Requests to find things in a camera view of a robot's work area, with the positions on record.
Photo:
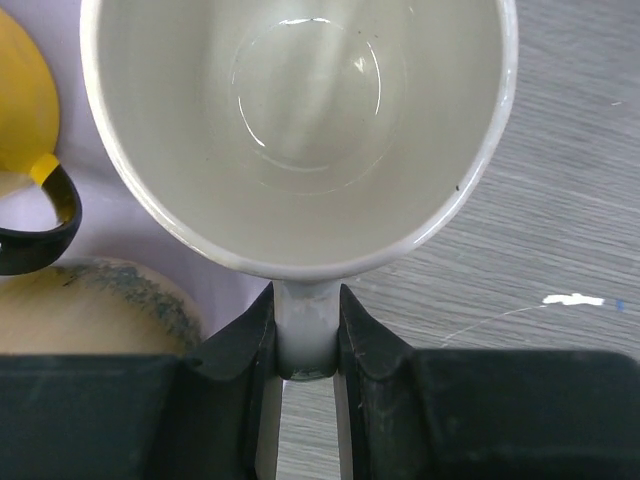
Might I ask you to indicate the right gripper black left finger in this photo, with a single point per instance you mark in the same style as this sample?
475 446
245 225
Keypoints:
212 414

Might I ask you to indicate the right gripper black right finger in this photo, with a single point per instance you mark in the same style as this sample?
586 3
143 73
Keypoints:
409 413

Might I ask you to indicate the beige ceramic mug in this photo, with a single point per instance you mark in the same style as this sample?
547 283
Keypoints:
97 306

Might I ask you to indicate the white ceramic mug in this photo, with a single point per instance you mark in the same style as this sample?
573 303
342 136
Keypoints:
303 142

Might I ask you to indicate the lavender plastic tray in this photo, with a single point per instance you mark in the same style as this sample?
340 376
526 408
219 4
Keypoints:
219 300

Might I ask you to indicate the yellow mug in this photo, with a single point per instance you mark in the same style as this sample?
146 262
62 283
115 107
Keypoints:
30 124

